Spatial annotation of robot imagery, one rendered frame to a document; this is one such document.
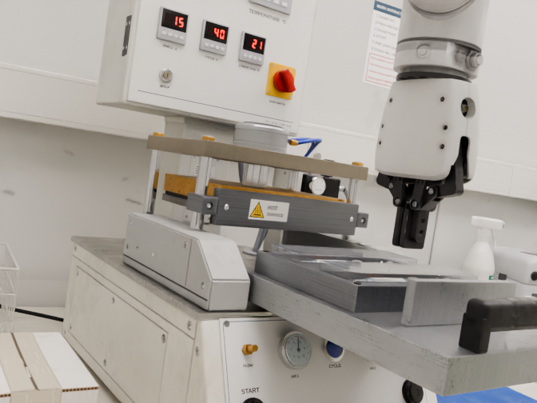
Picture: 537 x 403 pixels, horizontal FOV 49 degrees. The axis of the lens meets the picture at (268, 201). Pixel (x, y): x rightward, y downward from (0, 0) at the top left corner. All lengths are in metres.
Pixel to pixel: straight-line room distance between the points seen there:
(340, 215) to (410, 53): 0.30
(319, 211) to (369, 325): 0.32
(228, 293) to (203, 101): 0.41
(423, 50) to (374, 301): 0.24
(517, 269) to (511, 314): 1.17
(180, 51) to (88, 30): 0.38
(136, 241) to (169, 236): 0.10
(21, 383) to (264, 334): 0.25
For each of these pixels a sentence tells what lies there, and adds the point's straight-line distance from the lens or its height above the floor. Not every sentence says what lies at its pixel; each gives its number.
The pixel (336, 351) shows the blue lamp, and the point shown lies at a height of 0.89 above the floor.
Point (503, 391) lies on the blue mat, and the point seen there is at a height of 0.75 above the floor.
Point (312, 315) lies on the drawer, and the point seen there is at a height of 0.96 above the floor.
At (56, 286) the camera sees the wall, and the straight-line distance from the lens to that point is 1.30.
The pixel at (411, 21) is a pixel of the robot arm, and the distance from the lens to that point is 0.62.
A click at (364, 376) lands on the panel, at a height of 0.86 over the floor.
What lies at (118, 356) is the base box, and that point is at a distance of 0.82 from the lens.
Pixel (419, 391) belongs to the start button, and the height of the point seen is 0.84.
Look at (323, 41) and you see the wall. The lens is 1.50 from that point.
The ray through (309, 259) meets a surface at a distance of 0.62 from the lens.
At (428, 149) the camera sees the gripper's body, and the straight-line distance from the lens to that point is 0.59.
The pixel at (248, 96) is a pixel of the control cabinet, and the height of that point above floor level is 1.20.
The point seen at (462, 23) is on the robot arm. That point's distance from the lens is 0.61.
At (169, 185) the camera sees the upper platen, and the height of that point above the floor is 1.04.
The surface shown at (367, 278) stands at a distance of 0.56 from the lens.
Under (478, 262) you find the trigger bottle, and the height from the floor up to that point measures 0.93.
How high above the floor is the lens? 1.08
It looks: 3 degrees down
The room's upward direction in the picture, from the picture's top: 8 degrees clockwise
